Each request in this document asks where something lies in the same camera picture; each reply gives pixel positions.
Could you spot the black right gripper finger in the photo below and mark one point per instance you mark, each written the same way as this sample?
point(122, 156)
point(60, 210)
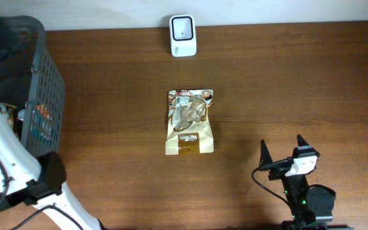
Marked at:
point(302, 143)
point(265, 157)

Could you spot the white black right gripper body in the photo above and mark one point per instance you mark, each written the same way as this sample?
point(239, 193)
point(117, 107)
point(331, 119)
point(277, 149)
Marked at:
point(279, 168)

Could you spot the brown mushroom snack bag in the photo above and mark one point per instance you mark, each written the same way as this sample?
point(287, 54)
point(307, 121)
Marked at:
point(188, 126)

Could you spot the orange small tissue box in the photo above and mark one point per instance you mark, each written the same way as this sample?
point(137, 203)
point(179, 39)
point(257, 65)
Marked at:
point(44, 111)

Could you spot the red black snack packet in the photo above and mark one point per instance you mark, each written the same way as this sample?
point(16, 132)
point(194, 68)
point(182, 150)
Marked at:
point(10, 114)

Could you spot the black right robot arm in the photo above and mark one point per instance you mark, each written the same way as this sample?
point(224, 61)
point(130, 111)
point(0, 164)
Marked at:
point(310, 205)

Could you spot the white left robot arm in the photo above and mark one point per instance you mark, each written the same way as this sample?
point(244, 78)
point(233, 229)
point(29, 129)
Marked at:
point(38, 182)

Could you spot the white barcode scanner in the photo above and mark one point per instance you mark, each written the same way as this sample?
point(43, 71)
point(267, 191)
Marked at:
point(182, 30)

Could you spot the dark grey plastic basket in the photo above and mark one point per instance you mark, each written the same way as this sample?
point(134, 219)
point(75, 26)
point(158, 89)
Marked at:
point(29, 77)

